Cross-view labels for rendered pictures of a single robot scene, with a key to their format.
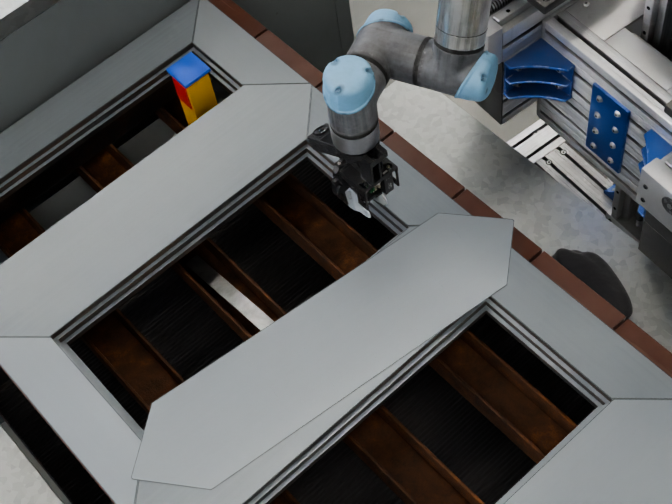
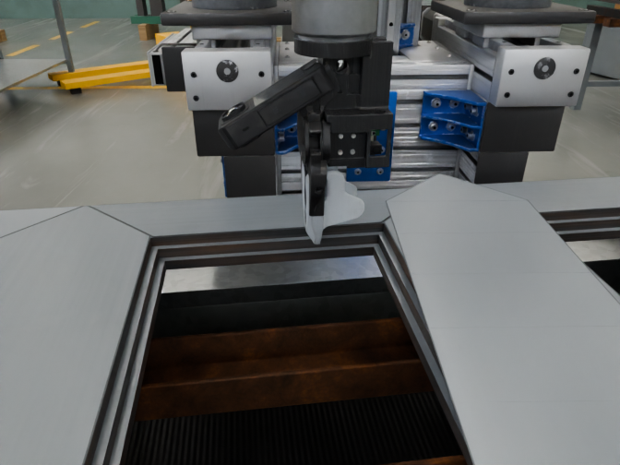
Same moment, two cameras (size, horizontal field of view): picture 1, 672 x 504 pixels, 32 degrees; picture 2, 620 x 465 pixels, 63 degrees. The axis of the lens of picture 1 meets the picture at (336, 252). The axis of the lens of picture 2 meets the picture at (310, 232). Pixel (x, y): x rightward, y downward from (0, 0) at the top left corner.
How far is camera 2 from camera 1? 1.71 m
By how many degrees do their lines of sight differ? 53
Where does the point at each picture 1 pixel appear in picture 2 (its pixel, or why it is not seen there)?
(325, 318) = (492, 345)
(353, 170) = (340, 111)
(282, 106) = (71, 232)
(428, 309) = (533, 253)
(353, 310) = (494, 310)
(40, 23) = not seen: outside the picture
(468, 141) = not seen: hidden behind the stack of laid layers
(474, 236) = (441, 195)
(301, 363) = (591, 422)
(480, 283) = (514, 211)
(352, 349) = (580, 342)
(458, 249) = (451, 207)
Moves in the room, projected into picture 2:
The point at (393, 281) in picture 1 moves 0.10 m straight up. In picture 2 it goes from (463, 260) to (480, 169)
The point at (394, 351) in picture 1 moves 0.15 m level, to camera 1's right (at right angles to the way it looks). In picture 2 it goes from (602, 304) to (597, 230)
